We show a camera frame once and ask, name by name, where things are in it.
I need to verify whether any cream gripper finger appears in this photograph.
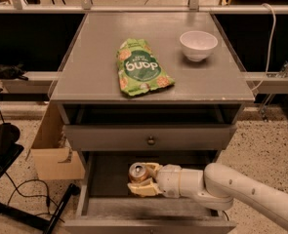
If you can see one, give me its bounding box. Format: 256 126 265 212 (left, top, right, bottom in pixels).
145 163 163 179
127 178 162 197

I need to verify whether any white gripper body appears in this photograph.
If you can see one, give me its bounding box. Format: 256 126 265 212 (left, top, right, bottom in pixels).
156 165 182 198

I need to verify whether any orange soda can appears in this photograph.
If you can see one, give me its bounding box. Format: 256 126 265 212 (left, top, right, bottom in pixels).
128 163 149 183

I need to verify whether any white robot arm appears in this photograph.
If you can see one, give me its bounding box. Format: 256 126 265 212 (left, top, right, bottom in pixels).
128 162 288 231

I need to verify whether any grey top drawer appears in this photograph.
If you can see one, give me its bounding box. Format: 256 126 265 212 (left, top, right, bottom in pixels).
63 125 236 151

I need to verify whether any grey open middle drawer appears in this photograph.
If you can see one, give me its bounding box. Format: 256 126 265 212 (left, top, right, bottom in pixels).
65 151 235 234

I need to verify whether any grey drawer cabinet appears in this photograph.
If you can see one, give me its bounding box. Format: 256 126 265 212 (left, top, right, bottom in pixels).
51 12 253 234

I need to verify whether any cardboard box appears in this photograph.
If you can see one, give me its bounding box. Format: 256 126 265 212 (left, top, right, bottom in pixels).
30 103 85 180

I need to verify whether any green dang snack bag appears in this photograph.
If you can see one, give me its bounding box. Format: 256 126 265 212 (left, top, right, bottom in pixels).
116 38 175 97

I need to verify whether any white ceramic bowl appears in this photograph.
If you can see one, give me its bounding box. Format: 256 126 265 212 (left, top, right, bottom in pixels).
180 31 218 61

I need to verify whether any black floor stand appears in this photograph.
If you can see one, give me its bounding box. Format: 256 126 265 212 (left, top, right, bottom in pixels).
0 122 81 234

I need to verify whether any black cloth on rail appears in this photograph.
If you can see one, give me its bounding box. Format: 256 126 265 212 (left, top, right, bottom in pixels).
0 64 28 81

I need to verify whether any white hanging cable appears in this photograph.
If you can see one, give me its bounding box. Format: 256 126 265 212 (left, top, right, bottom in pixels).
250 3 278 93

